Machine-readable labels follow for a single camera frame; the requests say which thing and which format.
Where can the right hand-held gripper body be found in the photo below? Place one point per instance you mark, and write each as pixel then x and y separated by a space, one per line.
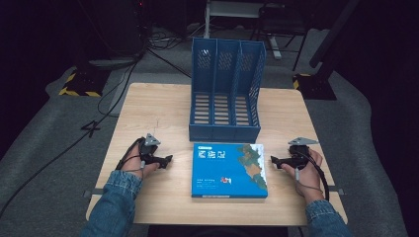
pixel 299 151

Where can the black slanted pole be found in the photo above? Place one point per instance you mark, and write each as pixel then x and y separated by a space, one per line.
pixel 332 33

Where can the grey table bracket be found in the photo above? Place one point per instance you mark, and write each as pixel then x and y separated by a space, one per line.
pixel 93 193
pixel 337 191

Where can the person's left hand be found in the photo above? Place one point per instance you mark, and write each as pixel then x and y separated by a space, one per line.
pixel 131 164

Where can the black yellow striped stand base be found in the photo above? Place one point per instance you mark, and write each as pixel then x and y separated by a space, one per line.
pixel 84 84
pixel 314 87

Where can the person's right hand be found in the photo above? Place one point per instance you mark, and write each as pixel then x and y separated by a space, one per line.
pixel 309 181

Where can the blue book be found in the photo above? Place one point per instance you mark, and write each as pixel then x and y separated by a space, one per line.
pixel 220 171

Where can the blue plastic file rack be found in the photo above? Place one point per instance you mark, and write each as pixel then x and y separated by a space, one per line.
pixel 227 131

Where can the white metal stand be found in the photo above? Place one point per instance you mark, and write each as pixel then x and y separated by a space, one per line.
pixel 237 10

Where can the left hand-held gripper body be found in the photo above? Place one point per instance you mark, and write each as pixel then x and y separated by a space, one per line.
pixel 149 148

